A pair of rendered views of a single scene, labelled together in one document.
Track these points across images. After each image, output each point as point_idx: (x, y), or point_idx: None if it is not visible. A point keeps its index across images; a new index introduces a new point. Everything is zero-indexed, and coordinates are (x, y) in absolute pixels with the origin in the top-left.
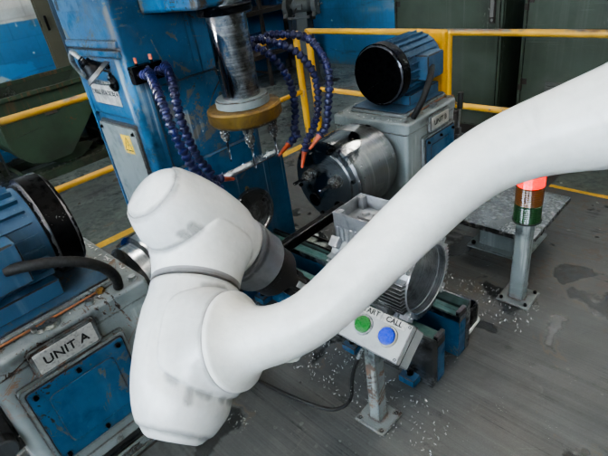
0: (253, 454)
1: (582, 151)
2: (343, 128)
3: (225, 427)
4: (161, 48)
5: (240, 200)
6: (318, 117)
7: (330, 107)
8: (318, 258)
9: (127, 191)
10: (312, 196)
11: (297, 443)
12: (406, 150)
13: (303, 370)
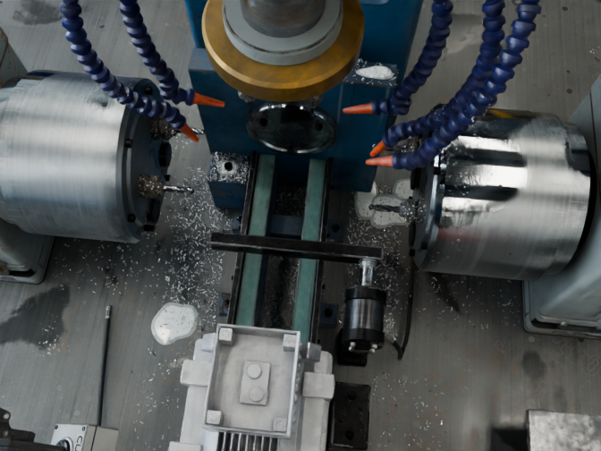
0: (17, 389)
1: None
2: (529, 143)
3: (35, 335)
4: None
5: (266, 109)
6: (444, 118)
7: (440, 146)
8: (299, 271)
9: None
10: (413, 170)
11: (50, 426)
12: (593, 275)
13: (151, 361)
